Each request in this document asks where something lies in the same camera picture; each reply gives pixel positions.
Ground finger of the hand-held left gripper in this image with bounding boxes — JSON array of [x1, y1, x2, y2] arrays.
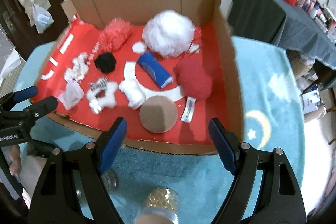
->
[[0, 86, 38, 112], [0, 96, 58, 132]]

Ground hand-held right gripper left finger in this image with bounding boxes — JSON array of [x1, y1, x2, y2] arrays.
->
[[28, 117, 128, 224]]

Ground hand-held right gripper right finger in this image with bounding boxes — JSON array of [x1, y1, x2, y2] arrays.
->
[[209, 118, 307, 224]]

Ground small clear plastic pouch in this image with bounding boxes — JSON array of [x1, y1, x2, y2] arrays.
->
[[58, 82, 84, 110]]

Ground white fuzzy ring with bunny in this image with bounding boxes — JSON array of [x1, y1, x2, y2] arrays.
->
[[87, 81, 118, 114]]

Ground cream scrunchie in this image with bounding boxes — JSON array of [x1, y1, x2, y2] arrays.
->
[[64, 52, 88, 81]]

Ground striped hair clip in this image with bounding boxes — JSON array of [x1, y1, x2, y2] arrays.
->
[[91, 77, 109, 89]]

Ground red plush ball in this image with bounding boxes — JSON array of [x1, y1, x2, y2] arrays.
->
[[175, 57, 213, 123]]

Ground black scrunchie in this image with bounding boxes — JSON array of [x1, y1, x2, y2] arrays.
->
[[94, 52, 116, 73]]

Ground blue towel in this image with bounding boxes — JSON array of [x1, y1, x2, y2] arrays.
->
[[137, 52, 172, 88]]

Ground orange-red mesh bath pouf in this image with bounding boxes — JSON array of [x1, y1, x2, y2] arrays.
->
[[99, 18, 133, 51]]

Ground white mesh bath loofah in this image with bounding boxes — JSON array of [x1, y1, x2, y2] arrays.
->
[[142, 10, 196, 59]]

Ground cardboard box red lining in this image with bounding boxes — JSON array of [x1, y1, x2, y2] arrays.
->
[[30, 0, 244, 155]]

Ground person's left hand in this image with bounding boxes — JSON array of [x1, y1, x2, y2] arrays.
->
[[9, 145, 23, 176]]

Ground large glass jar metal lid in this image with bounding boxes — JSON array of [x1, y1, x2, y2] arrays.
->
[[104, 170, 118, 193]]

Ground dark wooden door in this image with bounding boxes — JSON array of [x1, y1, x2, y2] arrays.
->
[[0, 0, 69, 62]]

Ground small glass jar gold contents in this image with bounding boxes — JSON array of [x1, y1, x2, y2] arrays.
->
[[135, 187, 180, 224]]

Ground clear plastic bag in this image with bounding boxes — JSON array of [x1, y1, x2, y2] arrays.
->
[[32, 4, 54, 33]]

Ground blue white carton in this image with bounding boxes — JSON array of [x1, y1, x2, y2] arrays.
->
[[301, 84, 322, 114]]

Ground table with grey cloth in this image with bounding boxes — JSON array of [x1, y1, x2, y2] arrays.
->
[[228, 0, 336, 67]]

